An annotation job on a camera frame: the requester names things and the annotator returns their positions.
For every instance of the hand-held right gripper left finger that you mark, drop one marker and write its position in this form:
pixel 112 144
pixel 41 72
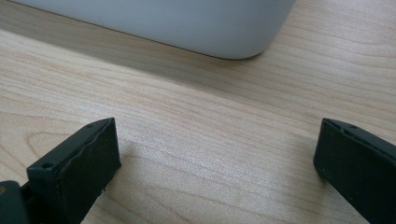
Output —
pixel 77 174

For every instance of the white compartment storage box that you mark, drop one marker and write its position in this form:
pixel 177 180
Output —
pixel 193 25

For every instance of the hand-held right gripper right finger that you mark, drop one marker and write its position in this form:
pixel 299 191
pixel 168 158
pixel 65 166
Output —
pixel 358 168

